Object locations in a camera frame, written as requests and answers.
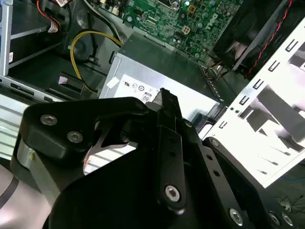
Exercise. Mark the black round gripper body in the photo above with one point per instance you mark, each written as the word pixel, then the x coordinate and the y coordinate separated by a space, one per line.
pixel 107 198

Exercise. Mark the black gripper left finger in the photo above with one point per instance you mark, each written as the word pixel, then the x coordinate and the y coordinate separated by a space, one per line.
pixel 170 155

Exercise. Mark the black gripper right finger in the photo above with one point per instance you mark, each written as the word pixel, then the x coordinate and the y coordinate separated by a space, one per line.
pixel 209 165

